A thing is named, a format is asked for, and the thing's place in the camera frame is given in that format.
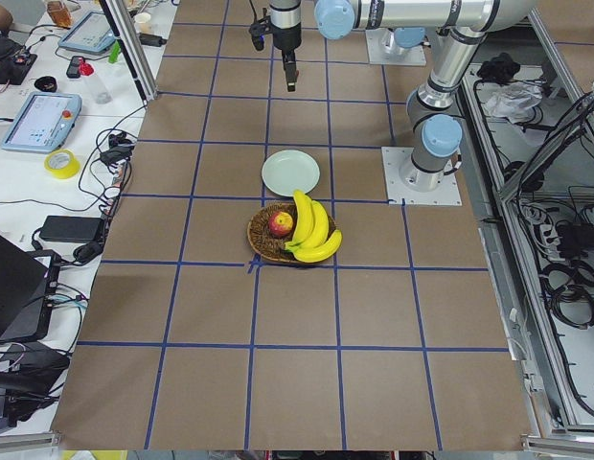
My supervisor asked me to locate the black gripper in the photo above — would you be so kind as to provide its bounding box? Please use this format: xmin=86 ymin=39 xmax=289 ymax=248
xmin=269 ymin=0 xmax=302 ymax=92

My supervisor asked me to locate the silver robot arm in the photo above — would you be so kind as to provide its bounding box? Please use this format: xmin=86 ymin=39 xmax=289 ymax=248
xmin=314 ymin=0 xmax=536 ymax=193

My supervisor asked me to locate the light green plate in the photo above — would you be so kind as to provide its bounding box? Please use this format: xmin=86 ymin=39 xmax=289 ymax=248
xmin=262 ymin=149 xmax=320 ymax=196

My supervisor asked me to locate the paper cup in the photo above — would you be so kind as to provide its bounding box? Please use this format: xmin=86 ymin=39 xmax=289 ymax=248
xmin=133 ymin=12 xmax=152 ymax=34

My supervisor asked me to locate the red yellow apple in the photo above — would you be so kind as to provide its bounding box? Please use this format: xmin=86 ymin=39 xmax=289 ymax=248
xmin=267 ymin=211 xmax=294 ymax=239

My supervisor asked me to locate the yellow banana bunch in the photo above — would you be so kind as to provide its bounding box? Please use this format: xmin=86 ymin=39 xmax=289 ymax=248
xmin=284 ymin=190 xmax=343 ymax=264

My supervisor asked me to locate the brown wicker basket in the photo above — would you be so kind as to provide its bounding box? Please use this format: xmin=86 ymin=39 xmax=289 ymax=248
xmin=246 ymin=202 xmax=341 ymax=265

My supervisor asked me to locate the clear plastic bottle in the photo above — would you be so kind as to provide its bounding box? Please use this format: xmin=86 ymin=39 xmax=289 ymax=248
xmin=79 ymin=60 xmax=112 ymax=104

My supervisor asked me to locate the far blue teach pendant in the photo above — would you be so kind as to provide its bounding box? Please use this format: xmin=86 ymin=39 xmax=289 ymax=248
xmin=58 ymin=11 xmax=115 ymax=55

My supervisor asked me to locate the blue teach pendant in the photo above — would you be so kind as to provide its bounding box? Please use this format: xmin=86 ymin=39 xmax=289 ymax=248
xmin=58 ymin=11 xmax=115 ymax=55
xmin=0 ymin=92 xmax=82 ymax=154

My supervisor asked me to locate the black cloth bundle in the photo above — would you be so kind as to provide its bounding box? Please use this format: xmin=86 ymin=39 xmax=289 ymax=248
xmin=476 ymin=52 xmax=521 ymax=85

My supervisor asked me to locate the crumpled white paper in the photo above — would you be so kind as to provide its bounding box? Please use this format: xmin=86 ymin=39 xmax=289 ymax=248
xmin=483 ymin=82 xmax=543 ymax=124

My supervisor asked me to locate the yellow tape roll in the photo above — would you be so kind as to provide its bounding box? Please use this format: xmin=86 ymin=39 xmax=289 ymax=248
xmin=44 ymin=149 xmax=80 ymax=180

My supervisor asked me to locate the near blue teach pendant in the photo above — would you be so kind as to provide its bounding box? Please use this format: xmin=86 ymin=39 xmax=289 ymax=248
xmin=0 ymin=92 xmax=82 ymax=154

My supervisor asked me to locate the black power adapter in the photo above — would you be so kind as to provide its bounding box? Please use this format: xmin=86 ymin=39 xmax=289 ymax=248
xmin=39 ymin=216 xmax=103 ymax=243

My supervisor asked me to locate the black laptop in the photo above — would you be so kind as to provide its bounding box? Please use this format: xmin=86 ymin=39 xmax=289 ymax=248
xmin=0 ymin=235 xmax=59 ymax=344

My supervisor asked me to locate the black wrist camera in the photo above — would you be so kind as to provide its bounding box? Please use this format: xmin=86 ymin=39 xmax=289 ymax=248
xmin=249 ymin=16 xmax=270 ymax=52

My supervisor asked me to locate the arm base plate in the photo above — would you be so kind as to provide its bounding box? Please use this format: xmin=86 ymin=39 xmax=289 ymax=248
xmin=366 ymin=27 xmax=426 ymax=67
xmin=381 ymin=147 xmax=462 ymax=206

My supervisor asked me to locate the aluminium frame post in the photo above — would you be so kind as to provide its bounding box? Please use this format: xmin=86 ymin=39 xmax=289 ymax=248
xmin=100 ymin=0 xmax=157 ymax=103

